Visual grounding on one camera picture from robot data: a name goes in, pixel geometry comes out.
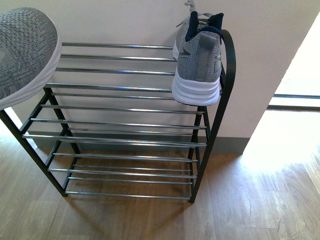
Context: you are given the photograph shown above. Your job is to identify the grey sneaker sideways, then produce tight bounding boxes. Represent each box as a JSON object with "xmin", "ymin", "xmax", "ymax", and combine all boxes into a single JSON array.
[{"xmin": 171, "ymin": 0, "xmax": 224, "ymax": 106}]

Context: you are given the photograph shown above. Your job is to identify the grey sneaker with navy collar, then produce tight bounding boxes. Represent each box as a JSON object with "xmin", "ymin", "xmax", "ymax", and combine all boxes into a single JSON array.
[{"xmin": 0, "ymin": 7, "xmax": 62, "ymax": 110}]

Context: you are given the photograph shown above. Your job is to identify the black metal shoe rack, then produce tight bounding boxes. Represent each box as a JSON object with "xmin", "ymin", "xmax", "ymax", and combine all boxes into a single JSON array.
[{"xmin": 0, "ymin": 30, "xmax": 236, "ymax": 202}]

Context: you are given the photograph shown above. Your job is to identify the right floor window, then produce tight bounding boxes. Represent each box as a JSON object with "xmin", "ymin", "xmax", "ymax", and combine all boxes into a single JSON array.
[{"xmin": 267, "ymin": 16, "xmax": 320, "ymax": 112}]

